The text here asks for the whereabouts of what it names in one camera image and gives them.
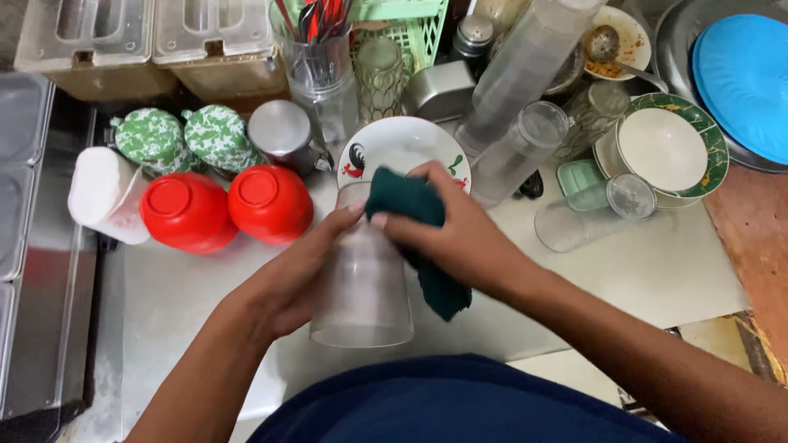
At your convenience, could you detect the person's left hand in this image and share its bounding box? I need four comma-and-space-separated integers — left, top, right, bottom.
236, 200, 367, 341

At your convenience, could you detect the person's right hand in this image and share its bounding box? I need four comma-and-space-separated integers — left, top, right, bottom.
371, 161, 530, 297

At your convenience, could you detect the dark green cloth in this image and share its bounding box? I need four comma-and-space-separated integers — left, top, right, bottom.
366, 166, 473, 322

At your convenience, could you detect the clear plastic tumbler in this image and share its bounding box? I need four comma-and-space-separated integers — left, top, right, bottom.
309, 181, 415, 348
470, 101, 570, 207
534, 174, 658, 253

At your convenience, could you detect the red plastic bowl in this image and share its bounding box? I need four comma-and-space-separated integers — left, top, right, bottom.
228, 164, 314, 246
140, 171, 239, 255

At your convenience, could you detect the white rooster print plate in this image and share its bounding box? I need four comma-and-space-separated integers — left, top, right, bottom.
337, 116, 472, 196

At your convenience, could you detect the light green plastic container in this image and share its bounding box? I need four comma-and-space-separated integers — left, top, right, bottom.
557, 159, 612, 212

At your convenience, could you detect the stainless steel mug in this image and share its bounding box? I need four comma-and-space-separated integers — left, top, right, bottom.
247, 100, 335, 177

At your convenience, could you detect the stainless steel rectangular container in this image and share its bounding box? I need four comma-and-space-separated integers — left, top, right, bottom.
402, 60, 476, 123

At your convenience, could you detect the green white enamel mug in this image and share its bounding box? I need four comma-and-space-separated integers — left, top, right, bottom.
110, 107, 197, 176
181, 104, 267, 175

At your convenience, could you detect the person's dark blue shirt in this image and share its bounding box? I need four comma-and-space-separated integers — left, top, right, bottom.
246, 353, 690, 443

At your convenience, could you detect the white plate under bowl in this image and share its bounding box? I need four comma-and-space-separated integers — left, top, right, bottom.
592, 126, 699, 210

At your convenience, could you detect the patterned drinking glass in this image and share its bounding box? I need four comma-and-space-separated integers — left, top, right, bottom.
356, 37, 405, 123

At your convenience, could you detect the patterned glass mug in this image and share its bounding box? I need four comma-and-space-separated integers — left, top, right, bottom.
552, 80, 630, 162

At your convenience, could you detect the tall stack of clear tumblers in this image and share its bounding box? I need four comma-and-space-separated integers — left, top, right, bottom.
454, 0, 607, 156

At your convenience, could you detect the steel shaker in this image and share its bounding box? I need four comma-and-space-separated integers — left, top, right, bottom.
448, 15, 495, 65

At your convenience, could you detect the white plastic jug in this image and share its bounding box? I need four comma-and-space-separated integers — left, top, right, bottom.
68, 146, 152, 246

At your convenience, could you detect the green plastic basket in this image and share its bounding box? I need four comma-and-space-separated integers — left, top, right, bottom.
348, 0, 449, 73

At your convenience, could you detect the clear cutlery holder with utensils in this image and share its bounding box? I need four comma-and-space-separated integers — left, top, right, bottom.
269, 0, 361, 145

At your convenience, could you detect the green rimmed white bowl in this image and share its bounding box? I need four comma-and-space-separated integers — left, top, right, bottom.
616, 92, 730, 199

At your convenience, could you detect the metal spoon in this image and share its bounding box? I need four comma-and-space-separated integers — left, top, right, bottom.
584, 25, 669, 94

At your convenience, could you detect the clear lidded condiment bin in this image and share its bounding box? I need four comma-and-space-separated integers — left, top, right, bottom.
14, 0, 179, 102
152, 0, 290, 102

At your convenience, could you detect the dirty white plate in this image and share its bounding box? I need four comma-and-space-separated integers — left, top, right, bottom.
582, 5, 652, 82

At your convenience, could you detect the steel pan rack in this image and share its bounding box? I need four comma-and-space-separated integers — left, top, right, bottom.
0, 72, 99, 425

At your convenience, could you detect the large metal tray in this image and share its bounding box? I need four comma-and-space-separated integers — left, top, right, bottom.
653, 0, 788, 174

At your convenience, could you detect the blue plastic lid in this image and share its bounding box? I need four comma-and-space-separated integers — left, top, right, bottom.
692, 14, 788, 166

